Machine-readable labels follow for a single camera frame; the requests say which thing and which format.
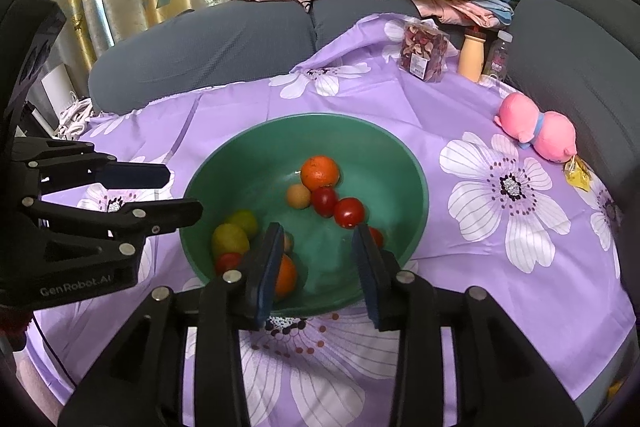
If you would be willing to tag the pink plush toy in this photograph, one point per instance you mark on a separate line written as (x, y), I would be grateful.
(520, 117)

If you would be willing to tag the clear snack bag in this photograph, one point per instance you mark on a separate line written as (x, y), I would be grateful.
(424, 52)

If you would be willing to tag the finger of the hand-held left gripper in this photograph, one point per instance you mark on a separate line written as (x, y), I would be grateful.
(140, 176)
(165, 214)

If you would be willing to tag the grey sofa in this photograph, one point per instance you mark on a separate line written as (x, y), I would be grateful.
(200, 47)

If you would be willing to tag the beige plastic bottle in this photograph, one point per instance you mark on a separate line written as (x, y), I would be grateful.
(471, 57)

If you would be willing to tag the large orange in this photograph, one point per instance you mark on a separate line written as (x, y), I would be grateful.
(320, 172)

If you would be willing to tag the dark red tomato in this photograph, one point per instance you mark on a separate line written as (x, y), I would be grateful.
(324, 202)

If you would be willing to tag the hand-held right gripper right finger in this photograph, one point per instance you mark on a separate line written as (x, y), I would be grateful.
(367, 282)

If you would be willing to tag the clear plastic bottle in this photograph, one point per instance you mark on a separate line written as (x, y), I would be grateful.
(497, 57)

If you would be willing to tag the tan yellow plum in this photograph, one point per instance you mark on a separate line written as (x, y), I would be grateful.
(298, 197)

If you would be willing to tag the yellow packet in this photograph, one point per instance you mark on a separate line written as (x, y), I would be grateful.
(577, 174)

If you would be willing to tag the green plastic bowl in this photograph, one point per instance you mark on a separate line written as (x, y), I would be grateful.
(350, 157)

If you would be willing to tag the purple floral tablecloth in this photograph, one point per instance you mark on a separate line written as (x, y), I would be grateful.
(500, 282)

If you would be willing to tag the small orange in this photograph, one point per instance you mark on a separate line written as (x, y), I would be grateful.
(286, 277)

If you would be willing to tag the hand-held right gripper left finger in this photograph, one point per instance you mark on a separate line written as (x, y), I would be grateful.
(270, 272)

